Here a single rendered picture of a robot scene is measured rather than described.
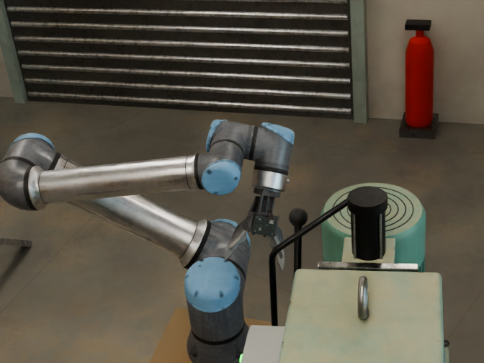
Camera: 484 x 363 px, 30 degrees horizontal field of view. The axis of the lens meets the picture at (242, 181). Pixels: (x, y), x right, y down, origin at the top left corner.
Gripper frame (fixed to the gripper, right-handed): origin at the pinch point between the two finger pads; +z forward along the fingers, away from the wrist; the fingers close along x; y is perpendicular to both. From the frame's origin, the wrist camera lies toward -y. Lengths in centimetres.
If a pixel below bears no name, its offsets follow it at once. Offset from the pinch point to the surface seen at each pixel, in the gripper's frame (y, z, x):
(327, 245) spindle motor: 85, -10, 2
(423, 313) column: 110, -3, 12
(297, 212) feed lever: 72, -15, -2
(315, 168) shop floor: -211, -43, 46
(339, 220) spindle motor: 86, -14, 3
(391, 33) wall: -214, -117, 73
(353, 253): 97, -9, 4
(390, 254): 98, -10, 9
